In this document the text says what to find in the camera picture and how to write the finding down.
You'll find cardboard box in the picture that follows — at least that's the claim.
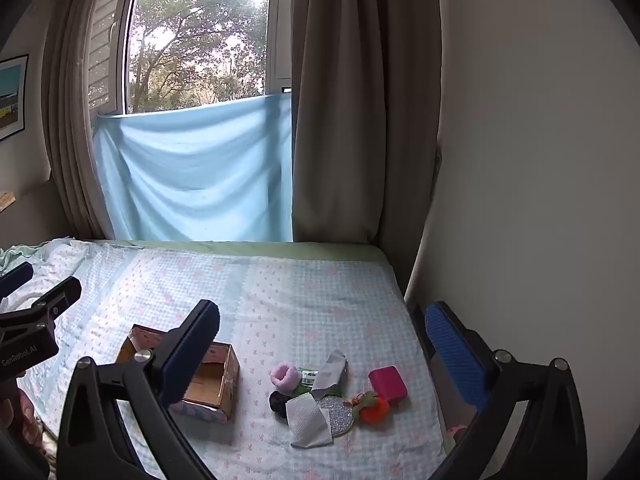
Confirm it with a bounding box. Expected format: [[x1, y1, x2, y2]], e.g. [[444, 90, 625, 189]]
[[116, 325, 240, 425]]

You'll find magenta pouch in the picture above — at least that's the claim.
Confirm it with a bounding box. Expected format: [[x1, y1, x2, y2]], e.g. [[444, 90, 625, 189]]
[[368, 365, 408, 405]]

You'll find orange pompom keychain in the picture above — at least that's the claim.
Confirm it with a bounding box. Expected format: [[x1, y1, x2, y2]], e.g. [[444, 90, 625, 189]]
[[343, 391, 390, 425]]

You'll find black velvet scrunchie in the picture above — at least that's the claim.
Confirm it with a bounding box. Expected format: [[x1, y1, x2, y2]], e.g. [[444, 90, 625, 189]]
[[269, 391, 292, 419]]

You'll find pink fluffy scrunchie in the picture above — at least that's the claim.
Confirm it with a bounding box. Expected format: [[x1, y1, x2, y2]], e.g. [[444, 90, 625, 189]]
[[269, 362, 302, 393]]

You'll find white cloth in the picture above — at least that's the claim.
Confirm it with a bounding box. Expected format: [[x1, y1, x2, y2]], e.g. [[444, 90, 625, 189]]
[[285, 393, 333, 448]]

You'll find green wet wipes pack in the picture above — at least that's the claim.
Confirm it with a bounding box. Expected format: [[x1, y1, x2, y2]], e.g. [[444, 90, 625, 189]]
[[293, 367, 343, 396]]

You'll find grey cloth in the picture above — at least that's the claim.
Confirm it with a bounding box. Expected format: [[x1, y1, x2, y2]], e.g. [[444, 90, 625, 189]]
[[311, 349, 347, 396]]

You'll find person's left hand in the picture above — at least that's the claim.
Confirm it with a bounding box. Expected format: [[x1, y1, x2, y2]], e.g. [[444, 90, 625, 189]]
[[0, 369, 47, 449]]

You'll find brown left curtain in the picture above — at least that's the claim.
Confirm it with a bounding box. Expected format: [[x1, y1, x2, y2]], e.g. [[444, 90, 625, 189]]
[[41, 0, 134, 240]]

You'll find brown curtain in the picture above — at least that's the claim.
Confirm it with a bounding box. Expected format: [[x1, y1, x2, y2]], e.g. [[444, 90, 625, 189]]
[[41, 0, 134, 240], [292, 0, 442, 288]]

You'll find checked floral bed sheet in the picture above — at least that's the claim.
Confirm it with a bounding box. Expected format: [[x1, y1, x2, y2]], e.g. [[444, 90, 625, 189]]
[[1, 238, 446, 479]]

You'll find light blue hanging cloth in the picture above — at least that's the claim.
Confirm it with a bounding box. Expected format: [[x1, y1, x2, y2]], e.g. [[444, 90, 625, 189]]
[[92, 93, 293, 242]]

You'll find green mattress edge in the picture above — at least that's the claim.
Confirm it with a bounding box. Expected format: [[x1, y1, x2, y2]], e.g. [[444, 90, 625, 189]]
[[94, 240, 388, 263]]

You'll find brown right curtain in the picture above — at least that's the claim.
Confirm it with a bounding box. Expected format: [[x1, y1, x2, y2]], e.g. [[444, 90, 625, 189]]
[[292, 0, 442, 288]]

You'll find small wooden wall shelf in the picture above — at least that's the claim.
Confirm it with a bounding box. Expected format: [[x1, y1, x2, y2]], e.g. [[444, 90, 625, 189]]
[[0, 192, 15, 211]]

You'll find framed wall picture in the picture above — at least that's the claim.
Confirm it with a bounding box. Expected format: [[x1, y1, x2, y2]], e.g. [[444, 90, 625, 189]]
[[0, 54, 29, 141]]

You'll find window with white frame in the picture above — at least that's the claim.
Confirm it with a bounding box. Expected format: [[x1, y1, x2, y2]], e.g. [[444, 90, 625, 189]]
[[88, 0, 292, 115]]

